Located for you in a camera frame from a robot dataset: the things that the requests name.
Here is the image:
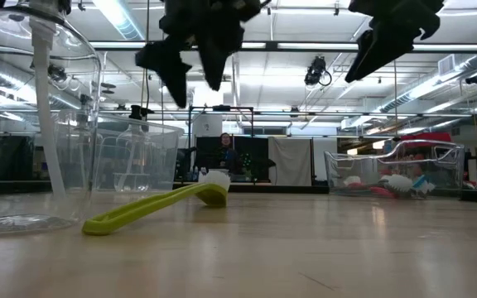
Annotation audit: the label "black overhead camera with cable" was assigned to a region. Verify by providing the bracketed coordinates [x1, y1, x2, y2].
[303, 55, 333, 88]

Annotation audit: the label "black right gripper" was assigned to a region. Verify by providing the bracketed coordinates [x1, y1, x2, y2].
[344, 0, 446, 83]

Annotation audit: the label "silver air duct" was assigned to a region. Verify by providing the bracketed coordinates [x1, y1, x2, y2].
[381, 53, 477, 113]

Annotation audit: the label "white board panel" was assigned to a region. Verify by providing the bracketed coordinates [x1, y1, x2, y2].
[312, 137, 339, 183]

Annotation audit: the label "green long-handled dish brush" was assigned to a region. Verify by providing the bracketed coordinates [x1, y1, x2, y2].
[81, 170, 231, 237]

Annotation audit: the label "person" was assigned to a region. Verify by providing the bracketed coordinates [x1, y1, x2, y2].
[215, 132, 239, 173]

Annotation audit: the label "clear soap pump bottle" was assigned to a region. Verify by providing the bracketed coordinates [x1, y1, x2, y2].
[0, 0, 102, 238]
[113, 104, 155, 192]

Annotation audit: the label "clear plastic storage tub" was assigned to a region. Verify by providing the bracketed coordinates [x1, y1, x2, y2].
[41, 108, 185, 194]

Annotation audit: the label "tan hanging rope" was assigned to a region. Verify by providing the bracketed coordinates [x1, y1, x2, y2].
[393, 57, 398, 140]

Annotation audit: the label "white air vent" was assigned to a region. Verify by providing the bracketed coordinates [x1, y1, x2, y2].
[437, 53, 457, 76]

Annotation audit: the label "clear plastic organizer bin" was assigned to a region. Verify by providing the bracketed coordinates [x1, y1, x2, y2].
[324, 139, 466, 199]

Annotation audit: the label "red storage bins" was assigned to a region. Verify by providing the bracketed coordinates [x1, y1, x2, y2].
[402, 132, 453, 144]

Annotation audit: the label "red dish brush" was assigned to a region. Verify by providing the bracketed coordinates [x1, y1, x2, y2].
[343, 175, 393, 199]

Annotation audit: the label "white paper sign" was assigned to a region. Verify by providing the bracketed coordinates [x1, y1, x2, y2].
[192, 113, 224, 138]

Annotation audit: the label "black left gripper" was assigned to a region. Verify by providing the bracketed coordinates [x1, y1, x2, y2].
[135, 0, 264, 108]

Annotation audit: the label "black screen panel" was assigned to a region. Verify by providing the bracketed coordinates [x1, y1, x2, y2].
[195, 136, 269, 183]

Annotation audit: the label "grey hanging cloth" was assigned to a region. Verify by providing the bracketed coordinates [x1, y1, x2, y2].
[267, 137, 313, 187]

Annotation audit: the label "black pipe stand frame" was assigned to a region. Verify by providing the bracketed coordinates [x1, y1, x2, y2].
[187, 104, 255, 183]

